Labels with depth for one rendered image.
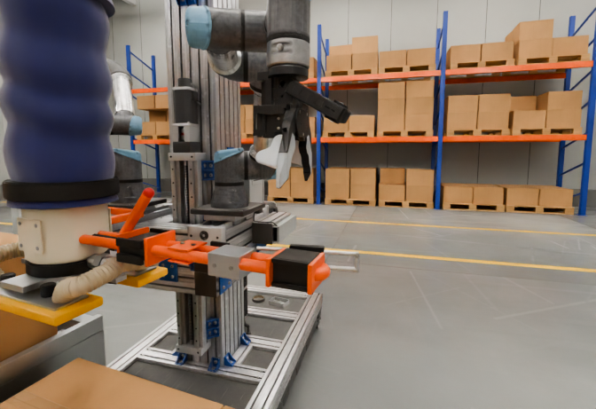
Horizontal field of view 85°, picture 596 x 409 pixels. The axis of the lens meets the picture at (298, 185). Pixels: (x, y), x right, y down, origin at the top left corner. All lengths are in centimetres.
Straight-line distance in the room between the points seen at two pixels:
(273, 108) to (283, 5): 16
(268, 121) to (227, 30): 20
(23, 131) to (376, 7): 934
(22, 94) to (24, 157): 13
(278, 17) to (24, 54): 53
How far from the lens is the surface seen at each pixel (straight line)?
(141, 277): 93
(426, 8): 979
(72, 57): 88
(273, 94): 59
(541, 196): 842
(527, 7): 1013
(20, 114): 89
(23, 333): 149
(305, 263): 55
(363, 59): 808
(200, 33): 69
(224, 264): 63
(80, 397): 129
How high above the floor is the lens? 125
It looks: 6 degrees down
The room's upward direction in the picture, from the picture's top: straight up
